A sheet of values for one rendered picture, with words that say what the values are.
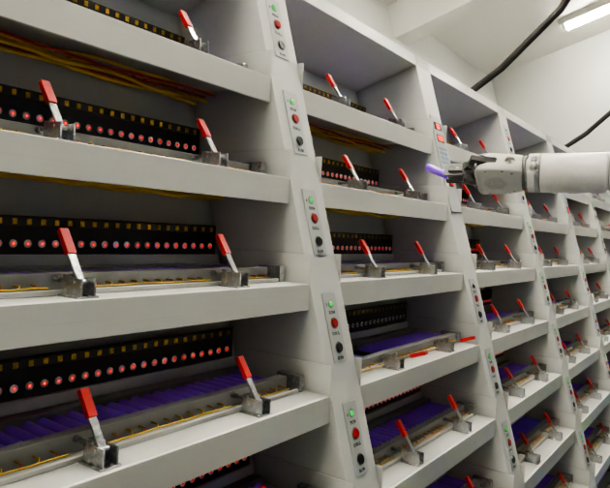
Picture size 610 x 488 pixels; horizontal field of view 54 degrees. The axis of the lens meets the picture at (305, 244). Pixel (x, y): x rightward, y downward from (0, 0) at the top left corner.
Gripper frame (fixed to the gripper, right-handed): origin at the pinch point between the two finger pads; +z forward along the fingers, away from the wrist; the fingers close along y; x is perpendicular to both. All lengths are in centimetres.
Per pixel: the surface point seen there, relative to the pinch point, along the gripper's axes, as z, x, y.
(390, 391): 5, -52, -1
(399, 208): 11.6, -9.3, 0.8
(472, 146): 15, 65, 74
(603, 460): -36, -28, 151
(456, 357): -1.1, -34.8, 27.0
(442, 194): 8.2, 8.8, 22.2
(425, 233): 12.7, -0.3, 28.4
